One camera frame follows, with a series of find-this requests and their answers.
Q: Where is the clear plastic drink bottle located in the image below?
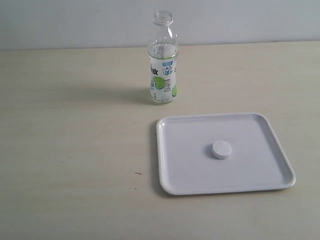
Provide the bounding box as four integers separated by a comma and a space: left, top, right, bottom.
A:
147, 10, 179, 104

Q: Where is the white bottle cap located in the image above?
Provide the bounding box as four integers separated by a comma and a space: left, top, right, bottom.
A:
211, 140, 232, 160

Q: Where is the white plastic tray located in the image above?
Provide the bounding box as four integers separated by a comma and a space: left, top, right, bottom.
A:
156, 112, 296, 196

